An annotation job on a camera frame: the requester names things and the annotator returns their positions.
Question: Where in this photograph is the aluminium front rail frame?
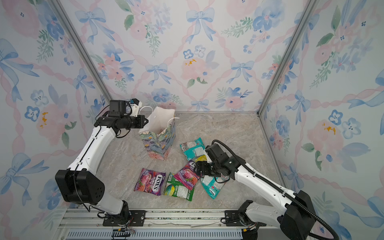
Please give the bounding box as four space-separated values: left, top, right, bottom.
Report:
53 209 287 240

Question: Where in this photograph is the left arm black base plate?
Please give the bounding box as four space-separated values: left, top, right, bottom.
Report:
103 210 147 227

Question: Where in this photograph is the floral paper gift bag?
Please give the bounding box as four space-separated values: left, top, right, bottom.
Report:
139 107 178 161

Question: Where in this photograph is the teal fox's bag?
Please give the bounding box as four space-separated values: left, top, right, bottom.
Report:
201 176 227 199
180 138 205 161

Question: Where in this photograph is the left aluminium corner post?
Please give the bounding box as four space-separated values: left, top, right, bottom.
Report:
48 0 113 102

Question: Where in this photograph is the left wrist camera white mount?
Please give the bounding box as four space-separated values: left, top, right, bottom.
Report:
130 99 142 117

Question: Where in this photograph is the right aluminium corner post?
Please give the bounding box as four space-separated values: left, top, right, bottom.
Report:
257 0 318 117

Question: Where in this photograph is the yellow snack bag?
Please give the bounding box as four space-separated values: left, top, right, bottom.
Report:
195 155 208 163

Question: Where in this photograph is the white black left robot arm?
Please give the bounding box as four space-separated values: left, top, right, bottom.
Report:
55 115 149 226

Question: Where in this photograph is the green Fox's candy bag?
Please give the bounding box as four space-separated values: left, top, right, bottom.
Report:
163 173 194 202

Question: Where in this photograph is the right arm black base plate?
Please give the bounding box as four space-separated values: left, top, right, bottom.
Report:
221 210 267 228

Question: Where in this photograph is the purple fox's bag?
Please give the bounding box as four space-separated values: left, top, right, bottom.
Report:
134 168 166 196
174 161 200 190

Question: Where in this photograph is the aluminium corner post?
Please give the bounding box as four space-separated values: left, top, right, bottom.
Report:
48 0 113 102
257 0 318 117

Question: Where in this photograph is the black corrugated cable conduit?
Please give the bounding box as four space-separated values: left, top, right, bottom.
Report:
211 139 341 240

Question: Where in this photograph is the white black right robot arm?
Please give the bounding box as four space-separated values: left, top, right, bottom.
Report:
194 141 316 240

